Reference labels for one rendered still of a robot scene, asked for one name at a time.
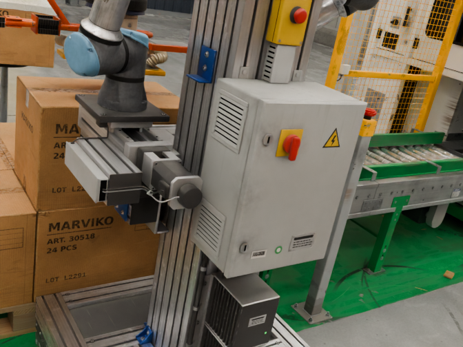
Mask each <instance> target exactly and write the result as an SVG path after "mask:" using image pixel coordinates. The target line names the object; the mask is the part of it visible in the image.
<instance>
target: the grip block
mask: <svg viewBox="0 0 463 347"><path fill-rule="evenodd" d="M31 19H32V21H35V28H31V31H33V32H34V33H35V34H38V31H39V34H51V35H57V36H60V33H61V20H60V18H58V17H56V16H55V15H54V16H47V15H40V14H34V13H31Z"/></svg>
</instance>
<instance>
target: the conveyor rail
mask: <svg viewBox="0 0 463 347"><path fill-rule="evenodd" d="M458 187H462V190H461V192H460V195H459V197H457V198H450V197H451V194H452V191H453V188H458ZM400 196H411V197H410V199H409V203H408V205H407V206H403V208H402V211H404V210H408V209H417V208H421V207H430V206H434V205H439V204H448V203H452V202H461V201H463V171H452V172H445V173H440V174H438V175H436V174H435V173H432V174H425V175H418V176H405V177H397V178H385V179H377V180H375V181H371V180H363V181H358V185H357V187H356V192H355V194H354V197H353V202H352V204H351V208H350V211H349V215H348V218H347V219H352V218H360V217H365V216H369V215H378V214H382V213H391V212H395V209H396V207H393V208H391V204H392V202H393V198H394V197H400Z"/></svg>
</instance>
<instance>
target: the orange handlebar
mask: <svg viewBox="0 0 463 347"><path fill-rule="evenodd" d="M0 17H2V16H0ZM4 17H5V18H6V27H10V28H22V27H28V28H35V21H32V19H22V18H20V17H18V16H10V15H4ZM79 26H80V24H78V23H70V25H67V24H62V22H61V30H65V31H73V32H78V30H79ZM136 31H137V32H141V33H143V34H146V35H147V36H148V38H152V37H153V33H152V32H150V31H146V30H136ZM148 47H149V50H153V51H162V52H180V53H187V46H179V45H163V44H155V43H150V42H149V44H148Z"/></svg>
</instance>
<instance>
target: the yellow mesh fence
mask: <svg viewBox="0 0 463 347"><path fill-rule="evenodd" d="M452 10H453V11H452V13H451V17H450V19H449V24H448V26H447V29H446V32H444V33H445V35H444V38H441V37H440V39H443V41H442V45H441V48H440V51H439V54H438V55H437V56H438V57H437V60H436V63H435V66H434V69H433V71H432V75H422V74H412V73H410V74H408V72H407V74H404V73H403V74H402V73H392V72H393V71H392V72H381V70H380V72H377V70H376V72H373V70H372V71H369V70H368V71H365V70H364V71H362V70H351V69H350V70H349V74H345V75H344V77H346V76H348V77H362V78H359V79H361V80H362V79H367V78H370V79H371V78H385V79H386V80H383V81H389V82H390V80H391V79H397V82H398V81H399V80H401V81H402V80H410V81H407V82H408V83H409V82H411V83H412V82H416V81H422V82H421V83H428V82H427V81H430V82H429V86H428V87H425V86H424V87H421V88H427V91H426V93H423V94H425V97H424V101H423V103H411V104H422V107H421V110H420V113H419V116H418V120H417V123H416V124H410V123H409V124H407V123H406V124H403V123H402V124H400V123H399V124H396V122H395V124H394V125H398V126H399V125H412V126H413V125H415V128H416V129H419V130H420V131H422V132H423V131H424V128H425V125H426V122H427V119H428V117H429V113H430V111H431V107H432V104H433V100H434V98H435V94H436V92H437V89H438V85H439V83H440V79H441V77H442V73H443V71H444V67H445V65H446V61H447V59H448V55H449V52H450V49H451V46H452V43H453V40H454V37H455V33H456V31H457V27H458V25H459V22H460V19H461V16H462V13H463V0H455V5H454V7H453V9H452ZM353 14H354V13H353ZM353 14H351V15H349V16H348V17H346V18H345V17H341V20H340V25H339V28H338V33H337V37H336V42H335V45H334V49H333V54H332V57H331V62H330V65H329V70H328V73H327V78H326V81H325V86H326V87H329V88H331V89H333V90H334V89H335V86H336V84H340V83H339V82H338V83H336V81H337V78H340V77H338V73H339V70H340V65H341V62H342V58H343V54H344V49H345V46H349V44H348V45H346V43H347V38H348V35H349V33H353V32H352V31H351V32H349V30H350V27H351V26H352V25H351V22H352V19H353ZM442 21H446V20H443V19H442ZM352 79H354V78H352ZM387 79H390V80H387ZM371 80H373V81H374V80H379V79H371ZM423 81H426V82H423ZM421 88H420V89H421ZM341 90H342V88H341ZM336 91H337V90H336ZM384 114H385V113H383V116H384ZM394 114H396V113H394ZM398 114H399V113H398ZM379 115H381V114H379ZM387 115H388V114H387ZM390 115H392V114H390ZM401 115H403V114H401ZM405 115H406V114H405ZM408 115H409V114H408ZM412 115H413V114H412ZM415 115H416V114H415Z"/></svg>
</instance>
